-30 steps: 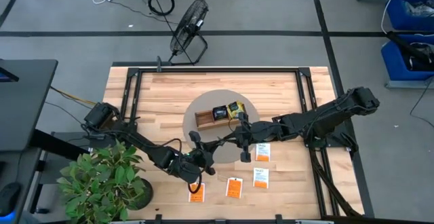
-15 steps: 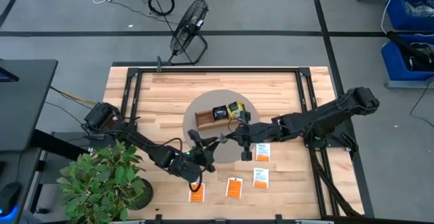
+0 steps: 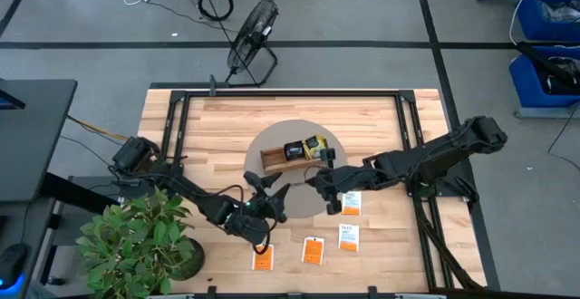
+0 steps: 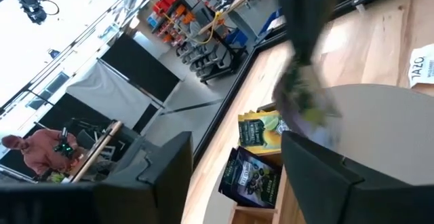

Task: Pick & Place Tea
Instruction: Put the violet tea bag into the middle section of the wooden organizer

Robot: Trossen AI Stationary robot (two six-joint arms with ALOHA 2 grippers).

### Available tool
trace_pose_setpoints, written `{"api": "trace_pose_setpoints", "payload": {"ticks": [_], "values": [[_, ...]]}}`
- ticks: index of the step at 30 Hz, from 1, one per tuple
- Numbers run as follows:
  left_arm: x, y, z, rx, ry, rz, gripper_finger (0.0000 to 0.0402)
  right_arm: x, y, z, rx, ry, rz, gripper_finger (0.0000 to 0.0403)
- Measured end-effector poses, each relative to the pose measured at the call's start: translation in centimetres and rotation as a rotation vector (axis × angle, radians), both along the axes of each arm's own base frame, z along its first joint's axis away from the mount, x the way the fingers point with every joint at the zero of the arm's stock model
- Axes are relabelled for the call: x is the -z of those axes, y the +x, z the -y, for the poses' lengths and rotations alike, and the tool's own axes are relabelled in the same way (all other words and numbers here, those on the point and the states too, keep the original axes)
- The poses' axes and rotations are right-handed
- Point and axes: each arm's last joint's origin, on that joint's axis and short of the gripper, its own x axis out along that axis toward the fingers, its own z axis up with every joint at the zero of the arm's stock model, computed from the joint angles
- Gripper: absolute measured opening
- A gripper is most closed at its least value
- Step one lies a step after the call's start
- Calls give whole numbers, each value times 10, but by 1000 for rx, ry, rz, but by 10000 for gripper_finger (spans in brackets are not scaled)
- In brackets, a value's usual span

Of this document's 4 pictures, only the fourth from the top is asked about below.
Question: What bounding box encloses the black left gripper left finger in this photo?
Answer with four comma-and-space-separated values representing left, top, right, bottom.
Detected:
104, 131, 194, 224

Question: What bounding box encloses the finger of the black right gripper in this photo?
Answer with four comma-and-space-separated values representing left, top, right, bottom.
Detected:
303, 0, 345, 65
269, 0, 306, 64

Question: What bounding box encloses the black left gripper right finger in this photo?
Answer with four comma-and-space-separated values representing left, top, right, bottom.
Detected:
281, 130, 408, 224

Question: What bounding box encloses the yellow lemon tea packet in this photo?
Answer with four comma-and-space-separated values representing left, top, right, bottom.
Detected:
237, 110, 284, 150
237, 112, 291, 155

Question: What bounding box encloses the white orange Tazo tea packet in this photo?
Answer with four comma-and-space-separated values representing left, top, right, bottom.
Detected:
408, 43, 434, 89

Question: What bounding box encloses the wooden tea organizer box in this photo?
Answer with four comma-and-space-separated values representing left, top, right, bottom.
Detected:
229, 101, 308, 224

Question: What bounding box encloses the blue storage bin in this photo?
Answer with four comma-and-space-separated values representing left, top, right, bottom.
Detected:
259, 7, 284, 37

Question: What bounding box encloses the wooden pole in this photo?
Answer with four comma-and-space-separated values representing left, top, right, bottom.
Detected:
69, 120, 123, 184
198, 0, 267, 35

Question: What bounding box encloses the round grey table mat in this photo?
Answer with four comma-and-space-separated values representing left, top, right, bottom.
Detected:
203, 83, 434, 224

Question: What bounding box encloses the white cloth panel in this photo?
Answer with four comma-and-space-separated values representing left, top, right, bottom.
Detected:
65, 60, 154, 130

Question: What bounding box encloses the storage shelf rack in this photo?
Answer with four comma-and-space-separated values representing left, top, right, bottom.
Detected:
149, 0, 254, 84

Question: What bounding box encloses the black divider panel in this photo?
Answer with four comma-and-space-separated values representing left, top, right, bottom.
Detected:
100, 33, 181, 103
0, 92, 115, 179

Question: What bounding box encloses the person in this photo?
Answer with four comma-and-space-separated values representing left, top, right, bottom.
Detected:
1, 128, 84, 177

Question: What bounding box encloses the black table rail frame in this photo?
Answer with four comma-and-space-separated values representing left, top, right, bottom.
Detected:
191, 0, 421, 166

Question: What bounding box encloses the black overhead camera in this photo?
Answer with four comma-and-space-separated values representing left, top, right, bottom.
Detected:
16, 0, 61, 25

